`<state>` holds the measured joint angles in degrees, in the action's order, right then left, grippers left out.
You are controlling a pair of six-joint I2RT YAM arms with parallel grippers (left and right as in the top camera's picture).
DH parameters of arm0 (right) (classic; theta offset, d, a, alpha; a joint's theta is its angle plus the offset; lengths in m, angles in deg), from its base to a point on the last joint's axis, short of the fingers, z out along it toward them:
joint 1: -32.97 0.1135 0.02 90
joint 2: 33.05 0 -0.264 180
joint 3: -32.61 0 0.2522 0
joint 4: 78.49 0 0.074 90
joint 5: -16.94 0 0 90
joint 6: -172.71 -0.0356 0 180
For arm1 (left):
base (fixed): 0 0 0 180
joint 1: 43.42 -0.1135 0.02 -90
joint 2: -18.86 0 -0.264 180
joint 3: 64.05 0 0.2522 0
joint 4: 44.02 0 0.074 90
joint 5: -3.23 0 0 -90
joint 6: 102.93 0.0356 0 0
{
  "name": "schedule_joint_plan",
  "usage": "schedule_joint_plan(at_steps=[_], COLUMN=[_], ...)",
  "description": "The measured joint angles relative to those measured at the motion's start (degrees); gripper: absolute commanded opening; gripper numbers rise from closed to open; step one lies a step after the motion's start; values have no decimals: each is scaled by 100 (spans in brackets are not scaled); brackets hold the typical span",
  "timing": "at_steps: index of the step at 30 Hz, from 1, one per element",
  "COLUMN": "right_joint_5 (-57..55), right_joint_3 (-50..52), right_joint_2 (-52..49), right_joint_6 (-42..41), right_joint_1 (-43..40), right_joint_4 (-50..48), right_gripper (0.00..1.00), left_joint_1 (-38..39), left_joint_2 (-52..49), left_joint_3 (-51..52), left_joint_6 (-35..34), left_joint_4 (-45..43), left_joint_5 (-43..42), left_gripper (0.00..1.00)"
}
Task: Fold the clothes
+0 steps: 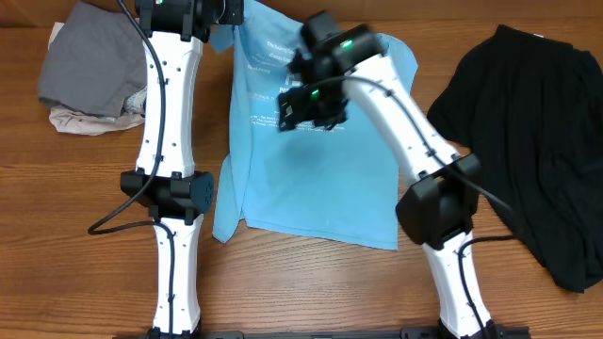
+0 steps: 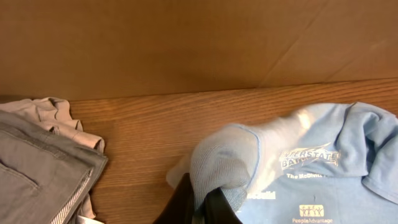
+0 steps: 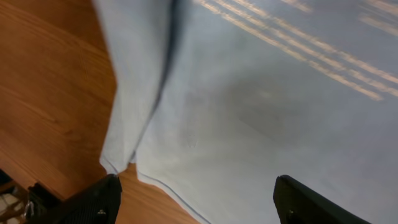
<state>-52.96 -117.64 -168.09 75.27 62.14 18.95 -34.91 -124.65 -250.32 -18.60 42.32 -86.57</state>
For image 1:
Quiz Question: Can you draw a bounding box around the light blue t-shirt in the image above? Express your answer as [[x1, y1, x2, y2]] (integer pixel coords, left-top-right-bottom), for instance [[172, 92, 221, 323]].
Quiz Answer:
[[210, 1, 399, 250]]

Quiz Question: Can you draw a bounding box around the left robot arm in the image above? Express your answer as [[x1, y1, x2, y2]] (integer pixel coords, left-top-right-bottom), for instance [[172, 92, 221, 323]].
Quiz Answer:
[[121, 0, 244, 338]]

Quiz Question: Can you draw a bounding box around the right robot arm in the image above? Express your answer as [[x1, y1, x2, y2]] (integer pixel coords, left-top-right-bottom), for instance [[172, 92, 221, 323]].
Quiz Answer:
[[278, 11, 497, 338]]

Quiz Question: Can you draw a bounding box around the black t-shirt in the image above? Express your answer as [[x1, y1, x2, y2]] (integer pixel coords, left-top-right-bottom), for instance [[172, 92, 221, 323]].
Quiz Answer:
[[428, 25, 602, 293]]

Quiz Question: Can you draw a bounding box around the folded grey garment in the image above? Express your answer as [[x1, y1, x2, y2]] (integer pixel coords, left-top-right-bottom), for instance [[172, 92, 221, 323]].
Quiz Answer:
[[38, 2, 146, 118]]

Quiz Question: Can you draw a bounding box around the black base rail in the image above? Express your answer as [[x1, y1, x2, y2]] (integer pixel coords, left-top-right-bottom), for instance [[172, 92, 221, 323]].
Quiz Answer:
[[113, 324, 532, 339]]

